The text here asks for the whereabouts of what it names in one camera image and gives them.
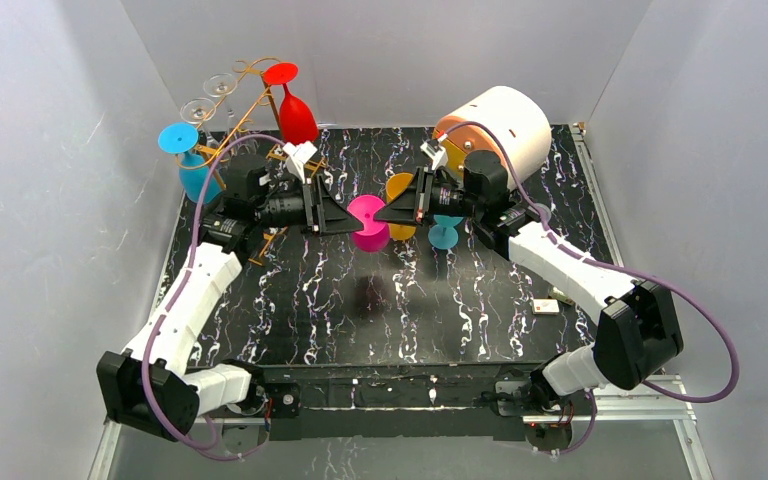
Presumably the magenta plastic wine glass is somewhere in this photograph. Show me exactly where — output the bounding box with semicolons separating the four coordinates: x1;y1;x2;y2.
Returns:
348;194;390;253

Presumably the light blue plastic wine glass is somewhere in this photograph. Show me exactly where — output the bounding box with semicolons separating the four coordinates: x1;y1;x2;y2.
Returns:
428;215;463;250

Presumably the red plastic wine glass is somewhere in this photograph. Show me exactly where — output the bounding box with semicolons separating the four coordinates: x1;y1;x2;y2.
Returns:
263;62;319;145

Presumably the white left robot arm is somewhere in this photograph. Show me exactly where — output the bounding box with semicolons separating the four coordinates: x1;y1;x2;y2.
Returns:
96;155;363;441

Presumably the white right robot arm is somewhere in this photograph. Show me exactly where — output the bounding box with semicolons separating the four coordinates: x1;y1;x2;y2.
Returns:
375;150;684;408

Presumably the orange plastic wine glass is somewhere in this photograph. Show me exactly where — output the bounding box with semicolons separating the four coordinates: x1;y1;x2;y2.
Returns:
385;172;416;241

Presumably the clear wine glass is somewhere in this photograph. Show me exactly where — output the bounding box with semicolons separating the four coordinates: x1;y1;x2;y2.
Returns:
202;73;238;147
179;97;216;125

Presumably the black marble table mat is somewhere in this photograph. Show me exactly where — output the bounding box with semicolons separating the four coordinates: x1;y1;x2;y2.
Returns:
189;125;613;367

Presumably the round drawer cabinet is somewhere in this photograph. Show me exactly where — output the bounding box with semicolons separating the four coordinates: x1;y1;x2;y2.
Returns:
433;86;552;181

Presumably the cream rectangular box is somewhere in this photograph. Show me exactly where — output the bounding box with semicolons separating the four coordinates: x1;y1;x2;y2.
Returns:
549;287;575;306

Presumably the small white box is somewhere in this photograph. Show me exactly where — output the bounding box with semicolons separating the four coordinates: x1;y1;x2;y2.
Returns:
532;299;561;315

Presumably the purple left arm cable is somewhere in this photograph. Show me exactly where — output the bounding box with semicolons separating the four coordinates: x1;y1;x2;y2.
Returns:
140;133;293;464

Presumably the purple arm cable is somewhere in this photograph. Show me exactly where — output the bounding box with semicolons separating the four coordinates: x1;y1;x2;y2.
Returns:
140;133;293;464
440;121;741;457

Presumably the gold wire wine glass rack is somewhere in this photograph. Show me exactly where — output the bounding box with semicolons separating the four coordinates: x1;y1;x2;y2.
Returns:
191;57;327;267

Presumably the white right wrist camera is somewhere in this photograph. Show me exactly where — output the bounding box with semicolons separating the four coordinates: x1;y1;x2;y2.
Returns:
420;138;448;171

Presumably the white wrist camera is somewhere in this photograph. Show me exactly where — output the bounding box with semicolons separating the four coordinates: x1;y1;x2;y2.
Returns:
420;138;448;171
281;141;317;184

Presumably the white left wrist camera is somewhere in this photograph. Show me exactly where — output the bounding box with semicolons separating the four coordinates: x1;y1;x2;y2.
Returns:
281;141;317;184

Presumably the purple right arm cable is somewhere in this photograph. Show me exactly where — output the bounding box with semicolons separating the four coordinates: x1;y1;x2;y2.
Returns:
440;121;741;457

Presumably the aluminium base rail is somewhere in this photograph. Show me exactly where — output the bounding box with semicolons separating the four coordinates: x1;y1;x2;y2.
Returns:
90;388;712;479

